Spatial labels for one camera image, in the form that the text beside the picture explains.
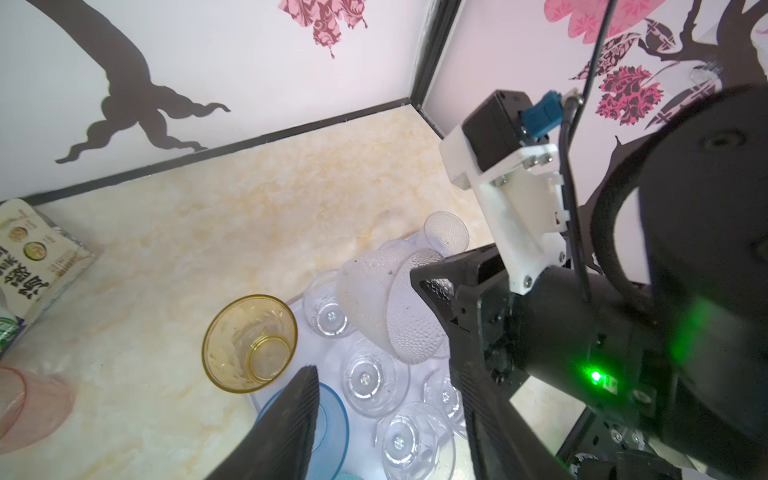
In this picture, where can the clear glass back row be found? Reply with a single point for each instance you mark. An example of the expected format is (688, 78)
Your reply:
(439, 392)

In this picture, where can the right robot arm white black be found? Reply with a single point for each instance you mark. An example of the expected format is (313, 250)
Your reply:
(669, 338)

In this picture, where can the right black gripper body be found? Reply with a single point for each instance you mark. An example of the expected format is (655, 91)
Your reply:
(603, 351)

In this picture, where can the purple snack bag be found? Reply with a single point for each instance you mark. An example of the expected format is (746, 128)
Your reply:
(39, 261)

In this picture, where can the yellow tall glass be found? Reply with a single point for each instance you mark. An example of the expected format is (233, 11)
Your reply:
(249, 343)

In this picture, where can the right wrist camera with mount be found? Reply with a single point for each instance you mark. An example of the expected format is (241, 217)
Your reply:
(498, 152)

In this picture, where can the clear ribbed glass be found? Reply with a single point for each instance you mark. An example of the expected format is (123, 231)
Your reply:
(417, 442)
(374, 383)

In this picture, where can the lilac plastic tray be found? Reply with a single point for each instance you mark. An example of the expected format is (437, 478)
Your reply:
(363, 457)

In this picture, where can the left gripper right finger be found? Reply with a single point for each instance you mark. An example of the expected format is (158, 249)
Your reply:
(502, 445)

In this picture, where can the blue tall glass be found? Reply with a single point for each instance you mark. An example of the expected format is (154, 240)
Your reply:
(331, 439)

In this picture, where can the pink small glass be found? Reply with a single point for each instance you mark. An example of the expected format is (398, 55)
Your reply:
(32, 407)

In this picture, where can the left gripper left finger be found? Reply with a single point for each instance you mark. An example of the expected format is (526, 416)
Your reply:
(279, 445)

